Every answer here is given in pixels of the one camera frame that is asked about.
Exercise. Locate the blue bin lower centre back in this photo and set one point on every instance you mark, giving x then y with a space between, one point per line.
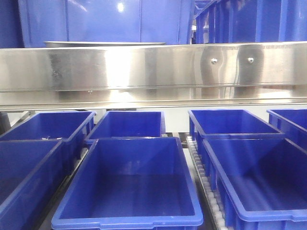
128 124

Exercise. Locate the blue bin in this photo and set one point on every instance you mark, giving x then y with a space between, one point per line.
131 184
228 124
164 21
292 122
128 124
30 173
10 25
70 127
262 183
245 21

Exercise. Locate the blue bin lower right back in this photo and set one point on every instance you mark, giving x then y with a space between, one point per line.
228 124

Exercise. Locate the stainless steel shelf rail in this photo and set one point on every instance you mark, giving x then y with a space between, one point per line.
153 76

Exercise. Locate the blue bin upper left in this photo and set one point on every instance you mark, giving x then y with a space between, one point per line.
10 25

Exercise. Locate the blue bin lower right front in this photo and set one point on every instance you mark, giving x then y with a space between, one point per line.
262 183

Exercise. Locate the blue bin upper right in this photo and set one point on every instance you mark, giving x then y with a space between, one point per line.
245 21

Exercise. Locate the blue bin lower left back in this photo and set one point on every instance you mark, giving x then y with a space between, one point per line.
70 127

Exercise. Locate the blue bin upper centre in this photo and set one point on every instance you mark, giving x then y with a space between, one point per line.
164 21

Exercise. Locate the white roller track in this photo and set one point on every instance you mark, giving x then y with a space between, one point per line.
212 199

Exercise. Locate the blue bin lower left front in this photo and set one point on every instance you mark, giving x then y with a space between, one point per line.
30 173

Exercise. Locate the silver metal tray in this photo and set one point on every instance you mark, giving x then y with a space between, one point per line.
54 44

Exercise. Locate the blue bin far right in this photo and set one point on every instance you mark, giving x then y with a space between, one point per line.
292 122

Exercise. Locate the blue bin lower centre front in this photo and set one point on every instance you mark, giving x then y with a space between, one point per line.
131 184

